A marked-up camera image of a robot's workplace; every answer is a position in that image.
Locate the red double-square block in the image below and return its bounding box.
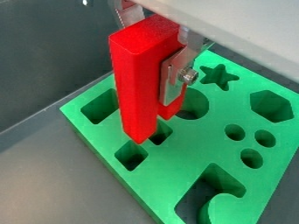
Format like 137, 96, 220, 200
108, 14, 182, 144

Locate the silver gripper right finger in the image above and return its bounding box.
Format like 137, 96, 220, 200
158, 25, 213, 106

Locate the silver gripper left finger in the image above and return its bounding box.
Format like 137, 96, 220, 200
106, 0, 145, 29

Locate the green shape-sorting foam board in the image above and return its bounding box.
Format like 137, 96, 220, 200
60, 52, 299, 224

